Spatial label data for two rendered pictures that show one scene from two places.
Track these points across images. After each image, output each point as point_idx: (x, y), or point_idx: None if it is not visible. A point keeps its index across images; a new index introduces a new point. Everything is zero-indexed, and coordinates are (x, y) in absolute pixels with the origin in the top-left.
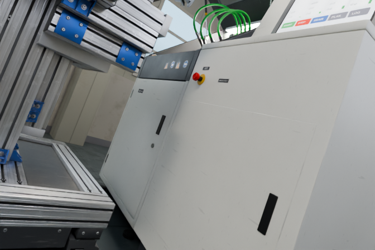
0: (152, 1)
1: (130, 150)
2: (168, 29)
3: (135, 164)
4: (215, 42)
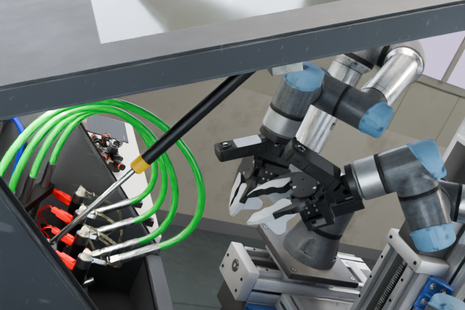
0: (266, 245)
1: None
2: (223, 258)
3: None
4: (152, 217)
